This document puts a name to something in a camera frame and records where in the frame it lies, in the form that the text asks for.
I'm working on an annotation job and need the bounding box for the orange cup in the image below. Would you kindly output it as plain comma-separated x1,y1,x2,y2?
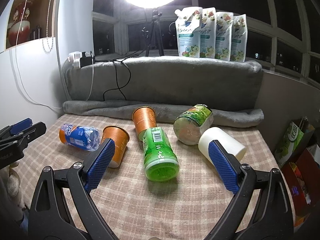
132,106,157,141
101,125,130,168

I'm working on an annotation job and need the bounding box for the orange cup beside blue bottle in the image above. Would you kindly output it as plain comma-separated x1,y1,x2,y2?
101,125,130,168

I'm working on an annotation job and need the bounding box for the red bag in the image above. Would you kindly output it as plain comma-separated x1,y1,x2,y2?
281,149,319,229

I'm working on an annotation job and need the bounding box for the green paper bag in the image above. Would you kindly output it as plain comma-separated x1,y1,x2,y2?
274,116,315,168

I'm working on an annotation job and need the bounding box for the white power strip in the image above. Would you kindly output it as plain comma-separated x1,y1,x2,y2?
68,51,86,69

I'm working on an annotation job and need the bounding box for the red white ceramic pot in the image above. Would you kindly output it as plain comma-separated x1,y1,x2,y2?
8,1,32,46

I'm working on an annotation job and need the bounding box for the checkered beige table cloth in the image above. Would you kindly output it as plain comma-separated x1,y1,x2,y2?
15,113,296,240

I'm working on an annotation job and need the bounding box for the green tea bottle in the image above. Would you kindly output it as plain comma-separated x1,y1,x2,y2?
142,127,180,182

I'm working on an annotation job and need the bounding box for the clear bottle green label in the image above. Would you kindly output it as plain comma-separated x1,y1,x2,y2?
173,104,214,145

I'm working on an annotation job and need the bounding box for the grey plush blanket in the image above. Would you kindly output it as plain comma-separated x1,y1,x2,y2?
62,56,264,128

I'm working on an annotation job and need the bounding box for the black tripod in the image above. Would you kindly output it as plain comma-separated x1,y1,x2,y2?
145,8,164,57

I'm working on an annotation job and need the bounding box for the white refill pouch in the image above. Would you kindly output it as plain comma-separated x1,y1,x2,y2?
215,11,233,61
200,7,216,59
231,14,248,62
175,7,202,58

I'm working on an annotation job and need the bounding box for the wooden wall shelf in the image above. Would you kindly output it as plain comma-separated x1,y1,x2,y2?
4,0,56,51

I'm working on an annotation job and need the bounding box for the black cable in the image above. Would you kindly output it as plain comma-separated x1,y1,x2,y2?
103,51,146,102

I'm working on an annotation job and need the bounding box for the white cable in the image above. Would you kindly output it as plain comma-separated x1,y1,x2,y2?
11,0,63,111

